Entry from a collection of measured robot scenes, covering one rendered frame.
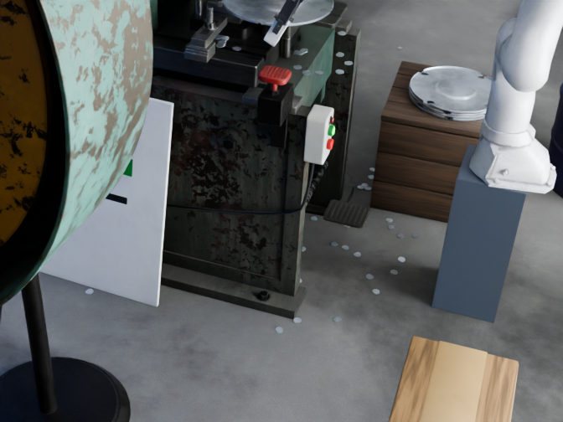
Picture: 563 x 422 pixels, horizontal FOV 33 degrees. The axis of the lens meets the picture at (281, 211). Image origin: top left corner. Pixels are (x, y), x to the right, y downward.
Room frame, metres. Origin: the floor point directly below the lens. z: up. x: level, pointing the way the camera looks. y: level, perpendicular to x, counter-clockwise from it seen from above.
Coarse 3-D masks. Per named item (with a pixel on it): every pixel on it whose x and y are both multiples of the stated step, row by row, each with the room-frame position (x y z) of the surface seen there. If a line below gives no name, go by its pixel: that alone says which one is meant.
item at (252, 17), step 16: (224, 0) 2.27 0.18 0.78; (240, 0) 2.28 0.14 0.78; (256, 0) 2.27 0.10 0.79; (272, 0) 2.27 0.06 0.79; (304, 0) 2.30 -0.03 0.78; (320, 0) 2.31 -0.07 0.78; (240, 16) 2.17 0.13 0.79; (256, 16) 2.19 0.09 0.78; (272, 16) 2.19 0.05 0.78; (304, 16) 2.20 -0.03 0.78; (320, 16) 2.21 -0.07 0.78
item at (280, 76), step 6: (270, 66) 1.96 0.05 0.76; (264, 72) 1.93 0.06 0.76; (270, 72) 1.93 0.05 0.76; (276, 72) 1.94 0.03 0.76; (282, 72) 1.94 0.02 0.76; (288, 72) 1.94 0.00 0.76; (258, 78) 1.92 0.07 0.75; (264, 78) 1.91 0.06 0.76; (270, 78) 1.91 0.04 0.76; (276, 78) 1.91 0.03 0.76; (282, 78) 1.91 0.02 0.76; (288, 78) 1.92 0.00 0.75; (276, 84) 1.90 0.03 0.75; (282, 84) 1.90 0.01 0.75
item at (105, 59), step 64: (0, 0) 0.83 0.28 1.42; (64, 0) 0.80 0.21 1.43; (128, 0) 0.90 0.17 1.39; (0, 64) 0.83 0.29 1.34; (64, 64) 0.77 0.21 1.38; (128, 64) 0.88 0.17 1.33; (0, 128) 0.84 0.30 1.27; (64, 128) 0.85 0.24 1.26; (128, 128) 0.89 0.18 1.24; (0, 192) 0.84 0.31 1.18; (64, 192) 0.77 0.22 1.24; (0, 256) 0.97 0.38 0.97
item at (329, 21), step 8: (336, 8) 2.26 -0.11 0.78; (344, 8) 2.27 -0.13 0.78; (328, 16) 2.22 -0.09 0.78; (336, 16) 2.22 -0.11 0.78; (312, 24) 2.18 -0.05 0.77; (320, 24) 2.18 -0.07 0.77; (328, 24) 2.17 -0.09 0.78; (336, 24) 2.19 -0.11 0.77; (264, 32) 2.24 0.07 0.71; (288, 32) 2.22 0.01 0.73; (296, 32) 2.27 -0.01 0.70; (280, 40) 2.23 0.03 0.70; (288, 40) 2.22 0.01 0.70; (296, 40) 2.28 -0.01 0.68; (280, 48) 2.23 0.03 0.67; (288, 48) 2.22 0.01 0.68; (296, 48) 2.28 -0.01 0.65; (280, 56) 2.23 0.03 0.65; (288, 56) 2.23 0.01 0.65
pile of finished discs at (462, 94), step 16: (416, 80) 2.65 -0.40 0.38; (432, 80) 2.65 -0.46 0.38; (448, 80) 2.65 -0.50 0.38; (464, 80) 2.67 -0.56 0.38; (480, 80) 2.67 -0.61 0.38; (416, 96) 2.54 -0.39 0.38; (432, 96) 2.55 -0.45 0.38; (448, 96) 2.55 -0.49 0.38; (464, 96) 2.55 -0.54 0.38; (480, 96) 2.57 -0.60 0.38; (432, 112) 2.49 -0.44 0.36; (448, 112) 2.49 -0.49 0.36; (464, 112) 2.46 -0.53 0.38; (480, 112) 2.49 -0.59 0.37
